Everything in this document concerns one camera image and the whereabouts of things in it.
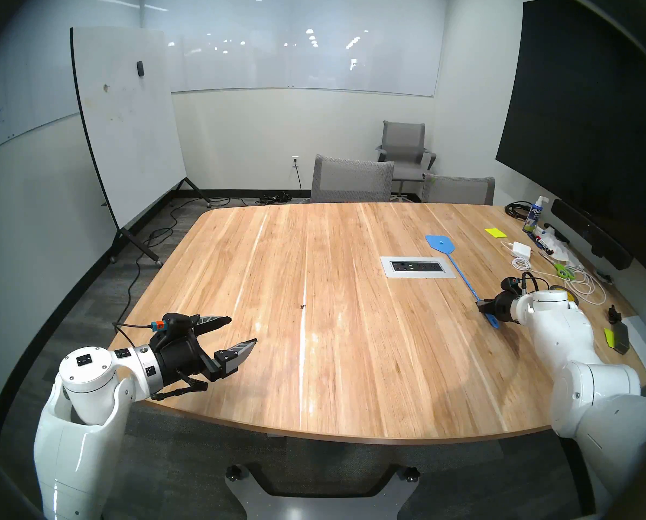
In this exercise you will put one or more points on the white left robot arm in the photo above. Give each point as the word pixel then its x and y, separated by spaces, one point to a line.
pixel 84 372

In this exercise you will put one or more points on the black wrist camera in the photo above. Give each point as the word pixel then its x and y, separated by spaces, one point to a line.
pixel 176 323
pixel 510 284

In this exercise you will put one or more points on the rolling whiteboard on black stand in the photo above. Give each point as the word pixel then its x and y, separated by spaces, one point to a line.
pixel 128 134

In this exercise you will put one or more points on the wide grey mesh chair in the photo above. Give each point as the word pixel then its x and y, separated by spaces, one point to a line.
pixel 350 180

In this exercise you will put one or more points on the glass wall board with writing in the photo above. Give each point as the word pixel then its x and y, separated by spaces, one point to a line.
pixel 8 112

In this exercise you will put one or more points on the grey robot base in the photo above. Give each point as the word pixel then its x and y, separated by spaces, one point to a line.
pixel 323 508

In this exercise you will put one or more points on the yellow sticky note pad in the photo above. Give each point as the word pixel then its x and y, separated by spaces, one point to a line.
pixel 495 232

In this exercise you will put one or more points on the crumpled white cloth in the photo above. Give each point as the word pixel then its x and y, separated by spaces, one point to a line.
pixel 564 251

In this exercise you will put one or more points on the whiteboard cleaner spray bottle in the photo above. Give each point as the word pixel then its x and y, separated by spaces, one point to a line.
pixel 534 218

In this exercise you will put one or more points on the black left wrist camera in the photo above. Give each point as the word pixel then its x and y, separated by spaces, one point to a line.
pixel 176 323

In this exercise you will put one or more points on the large black wall screen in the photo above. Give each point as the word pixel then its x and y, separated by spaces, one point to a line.
pixel 583 118

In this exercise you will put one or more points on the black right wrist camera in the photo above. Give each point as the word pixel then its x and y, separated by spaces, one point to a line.
pixel 510 284

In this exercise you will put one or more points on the black dry erase marker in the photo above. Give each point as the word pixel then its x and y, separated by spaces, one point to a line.
pixel 544 244

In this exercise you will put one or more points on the silver table outlet box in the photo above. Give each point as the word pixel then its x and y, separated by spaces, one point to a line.
pixel 388 261

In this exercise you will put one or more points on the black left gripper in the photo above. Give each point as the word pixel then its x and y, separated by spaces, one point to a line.
pixel 179 356

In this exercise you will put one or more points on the black video sound bar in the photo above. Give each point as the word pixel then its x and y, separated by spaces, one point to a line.
pixel 588 232

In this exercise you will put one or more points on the yellow sticky flag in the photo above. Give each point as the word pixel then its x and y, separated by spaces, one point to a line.
pixel 609 336

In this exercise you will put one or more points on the narrow grey mesh chair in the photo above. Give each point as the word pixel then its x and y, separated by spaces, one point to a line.
pixel 458 191

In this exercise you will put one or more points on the large glass wall board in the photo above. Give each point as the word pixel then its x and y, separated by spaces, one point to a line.
pixel 301 64

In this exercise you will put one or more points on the blue plastic fly swatter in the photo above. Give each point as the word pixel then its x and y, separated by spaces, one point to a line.
pixel 441 244

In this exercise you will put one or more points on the grey office armchair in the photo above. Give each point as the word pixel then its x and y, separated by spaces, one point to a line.
pixel 404 140

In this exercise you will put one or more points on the black yellow tape roll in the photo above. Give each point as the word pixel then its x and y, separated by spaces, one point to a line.
pixel 575 301

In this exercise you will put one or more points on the black base knob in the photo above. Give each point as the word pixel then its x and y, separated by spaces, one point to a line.
pixel 411 474
pixel 234 473

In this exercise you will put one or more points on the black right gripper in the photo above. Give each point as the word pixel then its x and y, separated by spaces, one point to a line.
pixel 504 306

